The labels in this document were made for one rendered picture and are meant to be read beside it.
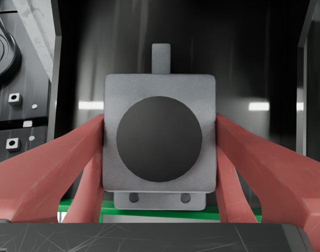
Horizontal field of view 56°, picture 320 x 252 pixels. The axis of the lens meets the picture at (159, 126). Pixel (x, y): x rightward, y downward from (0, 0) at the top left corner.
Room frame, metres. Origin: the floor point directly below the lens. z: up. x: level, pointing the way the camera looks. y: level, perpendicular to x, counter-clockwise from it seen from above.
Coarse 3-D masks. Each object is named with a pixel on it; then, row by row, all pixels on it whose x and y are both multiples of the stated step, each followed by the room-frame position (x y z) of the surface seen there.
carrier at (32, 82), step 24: (0, 24) 0.37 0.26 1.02; (0, 48) 0.35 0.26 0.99; (24, 48) 0.37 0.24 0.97; (0, 72) 0.30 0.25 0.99; (24, 72) 0.32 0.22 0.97; (0, 96) 0.27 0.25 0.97; (24, 96) 0.27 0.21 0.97; (48, 96) 0.27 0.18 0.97; (0, 120) 0.22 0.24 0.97; (24, 120) 0.23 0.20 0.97
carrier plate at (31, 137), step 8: (24, 128) 0.21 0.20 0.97; (32, 128) 0.21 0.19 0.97; (40, 128) 0.21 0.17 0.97; (0, 136) 0.20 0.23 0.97; (8, 136) 0.20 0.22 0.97; (16, 136) 0.20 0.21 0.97; (24, 136) 0.20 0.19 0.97; (32, 136) 0.20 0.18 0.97; (40, 136) 0.20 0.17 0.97; (0, 144) 0.18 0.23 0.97; (24, 144) 0.19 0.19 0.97; (32, 144) 0.19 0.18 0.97; (40, 144) 0.19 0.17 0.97; (0, 152) 0.17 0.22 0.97; (8, 152) 0.17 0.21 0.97; (16, 152) 0.17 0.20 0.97; (0, 160) 0.16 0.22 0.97
